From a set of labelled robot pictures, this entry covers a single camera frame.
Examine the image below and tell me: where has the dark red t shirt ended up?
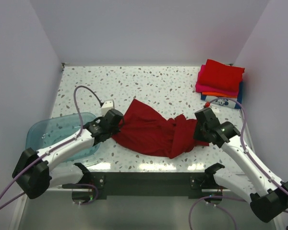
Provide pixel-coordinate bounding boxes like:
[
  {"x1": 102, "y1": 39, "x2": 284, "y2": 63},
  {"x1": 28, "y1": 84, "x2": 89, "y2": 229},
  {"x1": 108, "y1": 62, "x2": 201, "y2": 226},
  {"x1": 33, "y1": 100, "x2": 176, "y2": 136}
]
[{"x1": 112, "y1": 99, "x2": 209, "y2": 159}]

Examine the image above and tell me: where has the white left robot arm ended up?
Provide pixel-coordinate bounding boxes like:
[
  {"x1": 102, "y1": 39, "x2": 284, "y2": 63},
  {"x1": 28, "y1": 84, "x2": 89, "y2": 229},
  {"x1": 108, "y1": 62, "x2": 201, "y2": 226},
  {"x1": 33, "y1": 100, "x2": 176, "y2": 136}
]
[{"x1": 12, "y1": 109, "x2": 124, "y2": 199}]

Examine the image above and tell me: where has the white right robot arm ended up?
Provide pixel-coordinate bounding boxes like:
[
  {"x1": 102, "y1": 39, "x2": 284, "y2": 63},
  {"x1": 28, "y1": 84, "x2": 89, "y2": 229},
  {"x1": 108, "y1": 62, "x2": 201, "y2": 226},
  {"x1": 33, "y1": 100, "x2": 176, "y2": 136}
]
[{"x1": 193, "y1": 107, "x2": 288, "y2": 223}]

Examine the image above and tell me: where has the orange folded shirt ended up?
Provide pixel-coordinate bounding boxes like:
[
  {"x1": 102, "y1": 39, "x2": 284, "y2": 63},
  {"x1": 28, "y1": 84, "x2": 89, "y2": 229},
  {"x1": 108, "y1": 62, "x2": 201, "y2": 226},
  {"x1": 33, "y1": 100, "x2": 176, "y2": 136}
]
[{"x1": 202, "y1": 92, "x2": 237, "y2": 98}]

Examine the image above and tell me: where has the pink folded shirt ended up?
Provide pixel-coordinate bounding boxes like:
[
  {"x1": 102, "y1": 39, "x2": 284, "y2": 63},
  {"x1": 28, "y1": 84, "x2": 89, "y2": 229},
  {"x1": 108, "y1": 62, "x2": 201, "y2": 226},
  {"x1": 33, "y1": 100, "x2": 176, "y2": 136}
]
[{"x1": 195, "y1": 65, "x2": 239, "y2": 95}]

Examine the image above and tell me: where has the bright red folded shirt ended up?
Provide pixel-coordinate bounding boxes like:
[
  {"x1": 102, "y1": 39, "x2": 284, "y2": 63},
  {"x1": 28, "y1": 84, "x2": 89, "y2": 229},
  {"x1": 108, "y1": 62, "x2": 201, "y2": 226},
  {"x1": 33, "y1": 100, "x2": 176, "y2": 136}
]
[{"x1": 198, "y1": 59, "x2": 245, "y2": 92}]

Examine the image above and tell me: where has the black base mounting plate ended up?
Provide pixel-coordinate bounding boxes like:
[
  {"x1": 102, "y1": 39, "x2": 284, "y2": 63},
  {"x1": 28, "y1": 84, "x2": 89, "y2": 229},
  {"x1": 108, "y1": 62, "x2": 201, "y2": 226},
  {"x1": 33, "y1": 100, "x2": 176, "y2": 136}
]
[{"x1": 62, "y1": 171, "x2": 232, "y2": 201}]

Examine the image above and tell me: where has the translucent blue plastic bin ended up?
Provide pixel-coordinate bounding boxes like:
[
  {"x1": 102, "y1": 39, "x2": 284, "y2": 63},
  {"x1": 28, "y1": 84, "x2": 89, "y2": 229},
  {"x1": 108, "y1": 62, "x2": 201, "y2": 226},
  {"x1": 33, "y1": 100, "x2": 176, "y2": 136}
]
[{"x1": 25, "y1": 112, "x2": 100, "y2": 162}]

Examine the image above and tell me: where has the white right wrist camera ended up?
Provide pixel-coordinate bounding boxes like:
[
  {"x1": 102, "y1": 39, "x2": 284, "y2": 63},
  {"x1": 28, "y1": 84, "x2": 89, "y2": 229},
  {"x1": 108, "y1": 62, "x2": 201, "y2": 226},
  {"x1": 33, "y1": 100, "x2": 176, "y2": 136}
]
[{"x1": 204, "y1": 102, "x2": 220, "y2": 114}]

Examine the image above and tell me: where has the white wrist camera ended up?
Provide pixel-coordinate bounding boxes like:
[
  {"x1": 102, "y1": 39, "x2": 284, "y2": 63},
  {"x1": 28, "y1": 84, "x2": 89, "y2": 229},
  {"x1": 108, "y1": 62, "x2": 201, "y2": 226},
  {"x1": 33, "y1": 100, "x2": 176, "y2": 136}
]
[
  {"x1": 204, "y1": 102, "x2": 220, "y2": 114},
  {"x1": 101, "y1": 99, "x2": 115, "y2": 116}
]

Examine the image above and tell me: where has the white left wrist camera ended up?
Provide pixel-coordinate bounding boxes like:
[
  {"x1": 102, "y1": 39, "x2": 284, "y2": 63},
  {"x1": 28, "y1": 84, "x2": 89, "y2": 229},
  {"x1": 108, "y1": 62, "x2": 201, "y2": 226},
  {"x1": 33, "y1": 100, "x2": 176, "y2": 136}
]
[{"x1": 101, "y1": 99, "x2": 115, "y2": 116}]

